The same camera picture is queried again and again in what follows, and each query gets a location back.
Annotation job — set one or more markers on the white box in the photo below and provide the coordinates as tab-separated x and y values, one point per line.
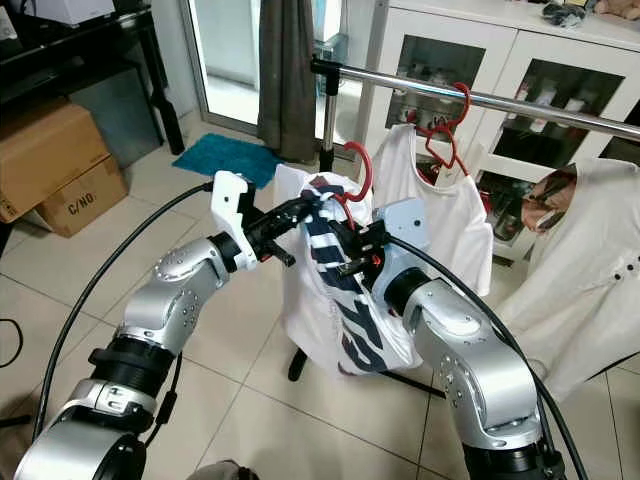
80	10

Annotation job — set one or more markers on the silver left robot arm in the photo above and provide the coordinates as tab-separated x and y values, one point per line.
190	295

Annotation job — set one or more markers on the glass balcony door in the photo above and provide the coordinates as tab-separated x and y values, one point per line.
220	60

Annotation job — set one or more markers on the cream buttoned garment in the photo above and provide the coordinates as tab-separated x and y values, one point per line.
590	290

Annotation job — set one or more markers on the red clothes hanger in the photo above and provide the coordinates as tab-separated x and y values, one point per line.
368	172
466	102

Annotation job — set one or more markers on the white glass door cabinet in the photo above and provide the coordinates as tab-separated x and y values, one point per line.
510	40

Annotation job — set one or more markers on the large cardboard box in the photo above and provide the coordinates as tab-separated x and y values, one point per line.
50	150

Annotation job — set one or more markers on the chrome clothes rack rail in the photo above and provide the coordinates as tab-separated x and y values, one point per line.
400	84

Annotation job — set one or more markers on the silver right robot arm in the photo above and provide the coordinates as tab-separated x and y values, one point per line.
470	350

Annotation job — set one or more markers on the grey curtain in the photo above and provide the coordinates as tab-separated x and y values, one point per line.
287	80

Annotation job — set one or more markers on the plain white t-shirt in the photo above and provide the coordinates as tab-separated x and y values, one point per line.
465	230

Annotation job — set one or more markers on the white t-shirt with dark print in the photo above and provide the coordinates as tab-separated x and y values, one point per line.
305	310

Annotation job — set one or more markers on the tan plush toy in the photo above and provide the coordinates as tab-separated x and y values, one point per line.
618	8

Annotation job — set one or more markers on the small printed cardboard box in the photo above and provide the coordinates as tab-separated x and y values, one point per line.
90	205

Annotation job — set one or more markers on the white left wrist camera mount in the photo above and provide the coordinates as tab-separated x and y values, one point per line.
232	205

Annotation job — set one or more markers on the teal floor mat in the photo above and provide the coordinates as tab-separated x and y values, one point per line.
220	160

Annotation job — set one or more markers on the grey robot leg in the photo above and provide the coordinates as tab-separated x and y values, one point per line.
216	471

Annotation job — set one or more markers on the black clothes rack frame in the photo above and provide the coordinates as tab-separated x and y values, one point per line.
325	72

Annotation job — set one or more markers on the dark grey small toy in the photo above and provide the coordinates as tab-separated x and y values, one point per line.
565	13

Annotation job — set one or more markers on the black desk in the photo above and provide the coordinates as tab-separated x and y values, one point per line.
80	55

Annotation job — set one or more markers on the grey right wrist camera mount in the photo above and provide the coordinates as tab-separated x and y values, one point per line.
405	220

